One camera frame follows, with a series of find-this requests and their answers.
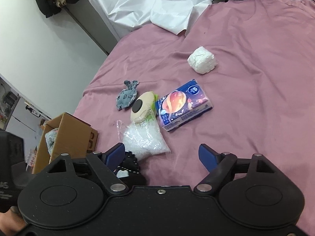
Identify black lace scrunchie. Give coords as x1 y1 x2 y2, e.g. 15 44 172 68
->
114 151 147 189

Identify clear bag white beads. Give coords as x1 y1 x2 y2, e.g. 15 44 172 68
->
116 119 171 161

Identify small grey fish plush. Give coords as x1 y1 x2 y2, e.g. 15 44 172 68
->
116 80 139 110

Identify blue tissue pack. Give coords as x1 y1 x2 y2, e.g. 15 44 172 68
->
155 79 213 132

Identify white paper ball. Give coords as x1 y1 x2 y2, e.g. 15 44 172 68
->
187 46 218 75

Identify grey fluffy plush toy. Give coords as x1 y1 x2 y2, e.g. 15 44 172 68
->
45 128 59 155

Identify person left hand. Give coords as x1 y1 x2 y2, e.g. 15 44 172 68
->
0 206 26 236

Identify brown cardboard box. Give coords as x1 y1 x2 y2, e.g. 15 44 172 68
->
32 112 98 174

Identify pink bed sheet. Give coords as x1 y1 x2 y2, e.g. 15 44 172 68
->
74 0 314 235

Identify grey door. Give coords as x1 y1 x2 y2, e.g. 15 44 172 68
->
65 0 118 55

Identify white draped cloth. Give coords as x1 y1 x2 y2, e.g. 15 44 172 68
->
89 0 212 39

